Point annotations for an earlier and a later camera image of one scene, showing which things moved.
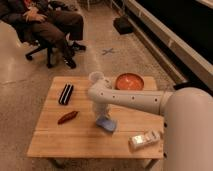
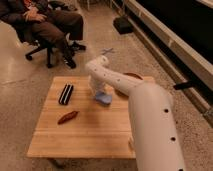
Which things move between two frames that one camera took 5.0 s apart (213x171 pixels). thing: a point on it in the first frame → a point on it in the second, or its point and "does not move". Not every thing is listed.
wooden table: [66, 125] does not move
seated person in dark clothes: [60, 20] does not move
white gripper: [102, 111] → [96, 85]
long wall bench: [178, 34] does not move
